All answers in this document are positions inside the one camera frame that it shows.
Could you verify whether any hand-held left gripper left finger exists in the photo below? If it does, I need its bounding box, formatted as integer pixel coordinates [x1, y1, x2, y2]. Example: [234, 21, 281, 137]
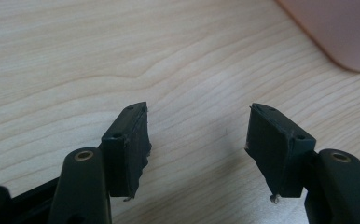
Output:
[100, 101, 153, 200]

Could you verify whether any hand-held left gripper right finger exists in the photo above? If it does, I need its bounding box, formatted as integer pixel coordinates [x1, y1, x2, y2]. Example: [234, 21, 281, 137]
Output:
[244, 103, 317, 199]

